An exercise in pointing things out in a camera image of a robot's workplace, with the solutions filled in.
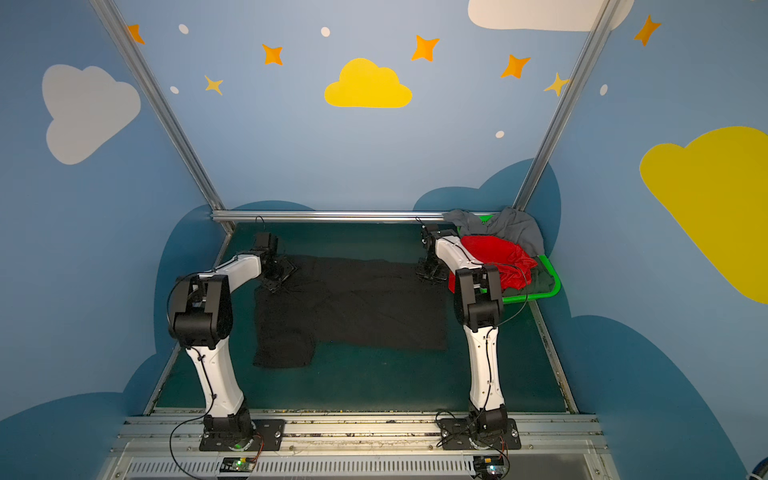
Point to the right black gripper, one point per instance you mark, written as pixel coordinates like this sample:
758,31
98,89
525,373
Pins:
430,271

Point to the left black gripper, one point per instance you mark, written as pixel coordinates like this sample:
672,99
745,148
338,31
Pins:
280,270

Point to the black t shirt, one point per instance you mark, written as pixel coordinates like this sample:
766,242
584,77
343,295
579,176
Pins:
368,303

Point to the red t shirt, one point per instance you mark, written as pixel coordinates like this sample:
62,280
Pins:
514,264

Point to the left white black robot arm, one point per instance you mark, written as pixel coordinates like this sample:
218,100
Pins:
230,400

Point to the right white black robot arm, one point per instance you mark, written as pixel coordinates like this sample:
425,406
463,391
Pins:
478,305

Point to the green plastic basket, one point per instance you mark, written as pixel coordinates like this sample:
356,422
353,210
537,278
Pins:
542,260

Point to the grey t shirt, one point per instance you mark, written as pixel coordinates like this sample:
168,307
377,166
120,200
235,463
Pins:
509,224

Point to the dark green t shirt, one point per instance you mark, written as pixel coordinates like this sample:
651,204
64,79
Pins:
542,281

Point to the left controller board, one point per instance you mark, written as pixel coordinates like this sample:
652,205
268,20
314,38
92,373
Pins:
244,465

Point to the controller board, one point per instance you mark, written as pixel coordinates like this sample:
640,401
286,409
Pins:
489,467
244,465

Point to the right controller board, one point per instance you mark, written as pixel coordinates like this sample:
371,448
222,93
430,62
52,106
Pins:
489,467

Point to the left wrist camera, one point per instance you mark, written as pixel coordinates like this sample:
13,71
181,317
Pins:
265,244

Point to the back aluminium frame rail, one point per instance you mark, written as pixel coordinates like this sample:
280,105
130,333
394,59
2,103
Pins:
327,216

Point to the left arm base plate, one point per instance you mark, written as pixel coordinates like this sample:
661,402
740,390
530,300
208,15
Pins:
236,435

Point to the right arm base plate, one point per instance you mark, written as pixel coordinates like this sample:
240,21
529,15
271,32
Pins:
458,434

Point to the front aluminium rail bed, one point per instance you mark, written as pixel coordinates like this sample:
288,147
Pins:
377,445

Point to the left aluminium frame post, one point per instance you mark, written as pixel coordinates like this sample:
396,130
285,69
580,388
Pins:
113,22

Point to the aluminium frame post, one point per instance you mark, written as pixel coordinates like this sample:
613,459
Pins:
585,63
113,22

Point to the right aluminium frame post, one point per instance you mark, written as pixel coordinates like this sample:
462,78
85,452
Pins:
585,63

